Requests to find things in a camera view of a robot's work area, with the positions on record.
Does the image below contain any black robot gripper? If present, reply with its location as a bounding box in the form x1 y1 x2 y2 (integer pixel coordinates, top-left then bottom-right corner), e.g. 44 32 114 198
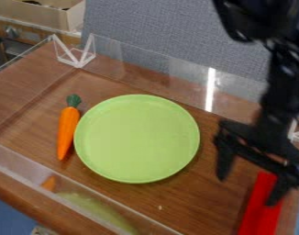
214 111 299 207

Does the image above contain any red plastic block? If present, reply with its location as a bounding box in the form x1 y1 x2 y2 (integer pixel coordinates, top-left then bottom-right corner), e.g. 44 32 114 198
238 172 282 235

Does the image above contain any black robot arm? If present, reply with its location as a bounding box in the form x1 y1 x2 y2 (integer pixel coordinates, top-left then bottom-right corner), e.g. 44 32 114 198
213 0 299 207

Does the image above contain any green round plate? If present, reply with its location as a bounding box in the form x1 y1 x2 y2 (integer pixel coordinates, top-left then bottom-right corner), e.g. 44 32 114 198
74 95 202 184

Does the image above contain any orange toy carrot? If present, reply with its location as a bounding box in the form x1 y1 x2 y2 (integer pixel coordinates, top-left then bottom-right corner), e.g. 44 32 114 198
56 95 82 161

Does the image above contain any cardboard box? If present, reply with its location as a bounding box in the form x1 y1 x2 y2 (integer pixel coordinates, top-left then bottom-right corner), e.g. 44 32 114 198
0 0 86 31

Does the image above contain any wooden shelf with knob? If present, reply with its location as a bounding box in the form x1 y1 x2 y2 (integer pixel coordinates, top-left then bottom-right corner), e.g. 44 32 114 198
0 17 82 46

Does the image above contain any clear acrylic enclosure wall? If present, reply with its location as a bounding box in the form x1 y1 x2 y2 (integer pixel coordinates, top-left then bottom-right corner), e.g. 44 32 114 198
0 43 259 235

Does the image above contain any clear acrylic corner bracket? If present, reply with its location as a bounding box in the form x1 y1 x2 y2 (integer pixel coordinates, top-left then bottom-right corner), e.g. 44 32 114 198
52 35 97 68

